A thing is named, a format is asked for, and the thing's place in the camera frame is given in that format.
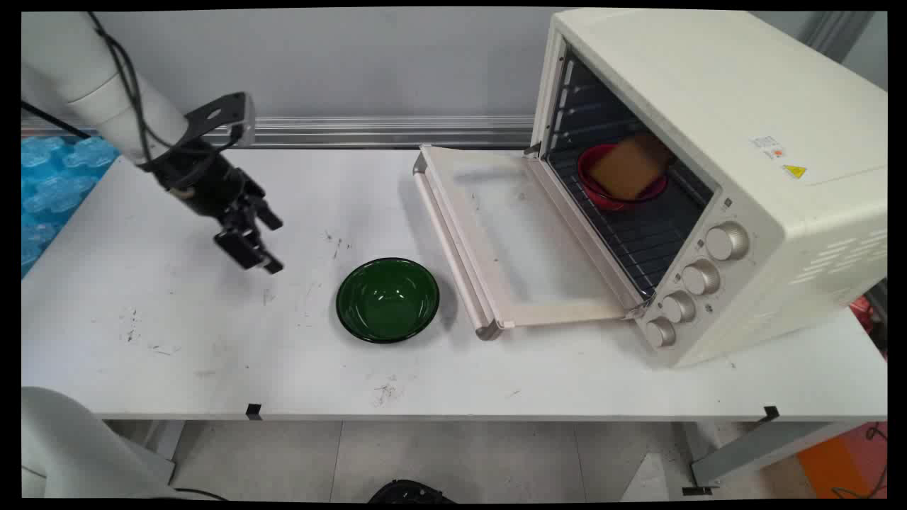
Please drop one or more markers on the large silver oven knob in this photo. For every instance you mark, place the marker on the large silver oven knob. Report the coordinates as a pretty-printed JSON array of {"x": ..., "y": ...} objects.
[{"x": 726, "y": 241}]

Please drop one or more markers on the red object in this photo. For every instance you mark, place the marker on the red object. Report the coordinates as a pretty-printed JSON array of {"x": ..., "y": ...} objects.
[{"x": 863, "y": 312}]

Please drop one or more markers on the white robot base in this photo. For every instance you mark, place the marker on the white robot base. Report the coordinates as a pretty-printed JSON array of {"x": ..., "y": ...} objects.
[{"x": 71, "y": 446}]

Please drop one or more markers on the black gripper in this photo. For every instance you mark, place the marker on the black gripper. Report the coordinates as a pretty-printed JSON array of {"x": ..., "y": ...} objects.
[{"x": 202, "y": 180}]

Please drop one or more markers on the red bowl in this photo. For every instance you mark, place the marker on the red bowl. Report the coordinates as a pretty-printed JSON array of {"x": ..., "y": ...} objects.
[{"x": 599, "y": 195}]

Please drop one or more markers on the tan toast slice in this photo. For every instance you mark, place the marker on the tan toast slice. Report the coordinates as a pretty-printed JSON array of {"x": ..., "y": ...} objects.
[{"x": 627, "y": 170}]

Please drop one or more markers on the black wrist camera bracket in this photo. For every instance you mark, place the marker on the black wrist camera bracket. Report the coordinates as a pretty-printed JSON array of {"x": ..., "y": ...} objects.
[{"x": 225, "y": 112}]

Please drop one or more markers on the black floor object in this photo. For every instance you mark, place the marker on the black floor object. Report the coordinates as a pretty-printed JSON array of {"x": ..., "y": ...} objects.
[{"x": 407, "y": 492}]

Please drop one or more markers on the grey table leg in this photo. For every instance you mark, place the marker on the grey table leg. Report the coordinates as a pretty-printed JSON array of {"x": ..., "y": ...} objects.
[
  {"x": 758, "y": 450},
  {"x": 159, "y": 446}
]

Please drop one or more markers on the orange floor mat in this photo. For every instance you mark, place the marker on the orange floor mat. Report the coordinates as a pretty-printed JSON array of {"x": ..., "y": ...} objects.
[{"x": 843, "y": 464}]

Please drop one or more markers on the blue bubble wrap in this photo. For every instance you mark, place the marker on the blue bubble wrap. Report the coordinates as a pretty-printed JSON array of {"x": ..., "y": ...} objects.
[{"x": 53, "y": 188}]

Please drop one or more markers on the green enamel bowl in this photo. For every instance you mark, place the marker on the green enamel bowl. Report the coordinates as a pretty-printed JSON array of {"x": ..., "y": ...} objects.
[{"x": 387, "y": 301}]

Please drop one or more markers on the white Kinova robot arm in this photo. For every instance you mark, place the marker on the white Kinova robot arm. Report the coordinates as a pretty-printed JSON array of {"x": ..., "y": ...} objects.
[{"x": 78, "y": 78}]

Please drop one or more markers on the cream glass oven door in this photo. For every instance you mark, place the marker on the cream glass oven door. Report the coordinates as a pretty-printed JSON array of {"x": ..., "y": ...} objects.
[{"x": 496, "y": 234}]

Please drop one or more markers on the aluminium rail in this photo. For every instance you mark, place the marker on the aluminium rail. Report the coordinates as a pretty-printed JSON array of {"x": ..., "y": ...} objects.
[{"x": 390, "y": 131}]

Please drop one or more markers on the cream toaster oven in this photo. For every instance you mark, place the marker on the cream toaster oven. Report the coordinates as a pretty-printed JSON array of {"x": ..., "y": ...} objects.
[{"x": 708, "y": 85}]

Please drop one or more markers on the black tape piece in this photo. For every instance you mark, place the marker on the black tape piece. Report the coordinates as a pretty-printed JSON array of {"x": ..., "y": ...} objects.
[
  {"x": 772, "y": 413},
  {"x": 254, "y": 411}
]

